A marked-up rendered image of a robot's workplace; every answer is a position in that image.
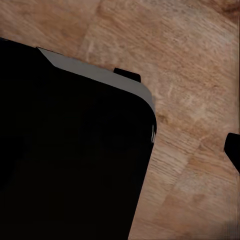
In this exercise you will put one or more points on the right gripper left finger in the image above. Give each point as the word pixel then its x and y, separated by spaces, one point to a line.
pixel 12 149

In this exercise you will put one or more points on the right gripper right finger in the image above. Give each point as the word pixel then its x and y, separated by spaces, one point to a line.
pixel 232 149

